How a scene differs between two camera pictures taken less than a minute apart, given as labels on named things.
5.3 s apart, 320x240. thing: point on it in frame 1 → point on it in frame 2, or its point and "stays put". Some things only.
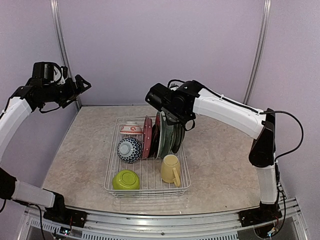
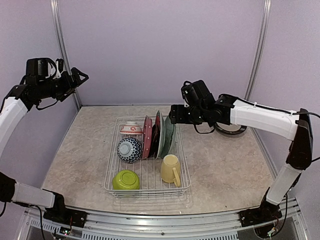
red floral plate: x=156 y=137 stays put
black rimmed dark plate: x=177 y=137 → x=232 y=129
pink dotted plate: x=147 y=136 stays put
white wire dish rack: x=139 y=164 stays put
